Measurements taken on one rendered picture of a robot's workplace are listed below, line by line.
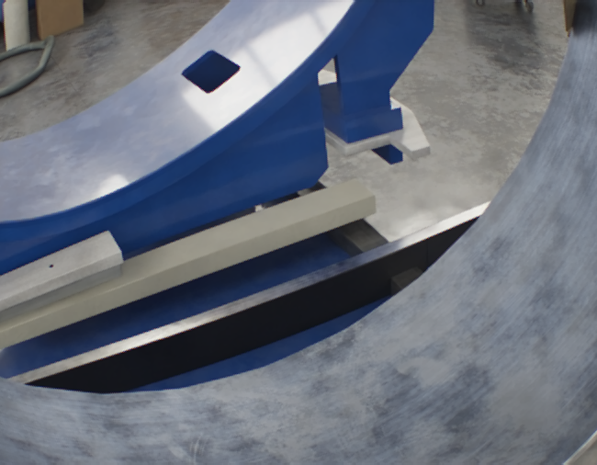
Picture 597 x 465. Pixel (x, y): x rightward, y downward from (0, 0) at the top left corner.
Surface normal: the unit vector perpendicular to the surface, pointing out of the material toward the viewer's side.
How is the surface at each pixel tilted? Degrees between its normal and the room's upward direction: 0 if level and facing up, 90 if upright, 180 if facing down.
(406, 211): 0
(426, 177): 0
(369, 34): 90
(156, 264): 0
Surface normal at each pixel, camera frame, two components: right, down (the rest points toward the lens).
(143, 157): -0.23, -0.77
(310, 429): -0.02, -0.86
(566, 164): -0.69, -0.36
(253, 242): 0.46, 0.45
